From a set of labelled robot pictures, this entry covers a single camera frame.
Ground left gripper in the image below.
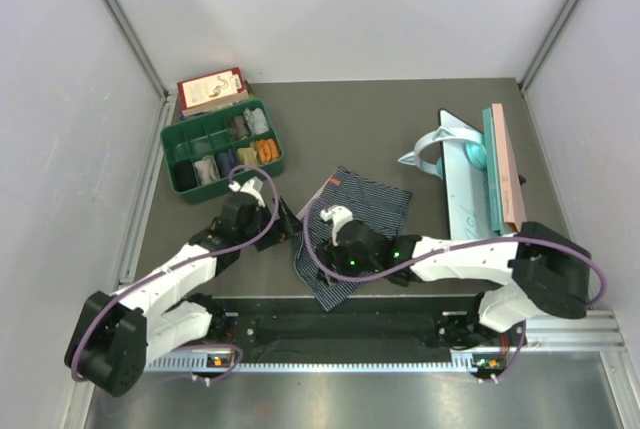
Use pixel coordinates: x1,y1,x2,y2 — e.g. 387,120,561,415
237,195,306,251

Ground striped blue boxer shorts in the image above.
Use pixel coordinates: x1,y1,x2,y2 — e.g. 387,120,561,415
292,164,414,313

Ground black underwear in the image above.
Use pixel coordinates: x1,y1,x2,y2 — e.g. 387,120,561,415
173,160,198,192

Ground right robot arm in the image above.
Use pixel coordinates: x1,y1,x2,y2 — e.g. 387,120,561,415
312,220,591,345

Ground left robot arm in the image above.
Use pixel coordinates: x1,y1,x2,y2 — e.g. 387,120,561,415
64,193,302,397

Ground orange rolled sock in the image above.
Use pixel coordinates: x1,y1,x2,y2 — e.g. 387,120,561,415
255,138,281,165

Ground mustard rolled sock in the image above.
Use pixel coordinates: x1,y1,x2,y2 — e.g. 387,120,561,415
236,146,261,166

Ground navy rolled sock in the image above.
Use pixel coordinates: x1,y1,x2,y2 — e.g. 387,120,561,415
215,148,239,178

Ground beige rolled sock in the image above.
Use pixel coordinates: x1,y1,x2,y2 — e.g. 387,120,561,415
194,156,220,185

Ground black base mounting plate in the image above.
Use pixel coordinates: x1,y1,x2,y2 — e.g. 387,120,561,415
196,296,518,351

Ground brown rolled sock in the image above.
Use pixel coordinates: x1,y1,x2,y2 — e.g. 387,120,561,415
228,115,252,141

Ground grey rolled sock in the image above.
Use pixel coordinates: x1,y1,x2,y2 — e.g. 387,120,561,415
243,108,270,135

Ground green compartment tray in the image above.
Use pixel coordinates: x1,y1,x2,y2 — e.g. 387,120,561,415
160,99,284,205

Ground light blue tablet board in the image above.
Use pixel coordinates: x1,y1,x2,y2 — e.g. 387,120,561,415
439,109,509,240

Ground red and cream book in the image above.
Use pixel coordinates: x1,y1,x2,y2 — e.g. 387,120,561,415
177,67,250,118

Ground teal and pink book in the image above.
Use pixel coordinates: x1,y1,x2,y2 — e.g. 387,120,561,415
483,103,527,235

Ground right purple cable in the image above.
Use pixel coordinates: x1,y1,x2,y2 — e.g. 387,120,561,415
302,196,610,385

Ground purple cable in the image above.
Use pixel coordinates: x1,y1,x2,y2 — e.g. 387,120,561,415
302,196,610,385
72,164,281,385

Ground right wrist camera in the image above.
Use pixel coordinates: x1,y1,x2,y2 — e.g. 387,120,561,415
320,205,353,245

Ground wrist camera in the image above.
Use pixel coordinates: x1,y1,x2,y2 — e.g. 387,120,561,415
228,177,265,207
320,205,353,245

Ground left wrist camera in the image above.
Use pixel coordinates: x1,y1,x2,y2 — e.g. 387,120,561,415
228,177,265,207

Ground white slotted cable duct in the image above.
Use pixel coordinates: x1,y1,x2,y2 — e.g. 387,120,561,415
144,351,501,374

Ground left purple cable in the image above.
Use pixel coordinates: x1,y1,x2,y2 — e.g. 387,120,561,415
72,164,281,385

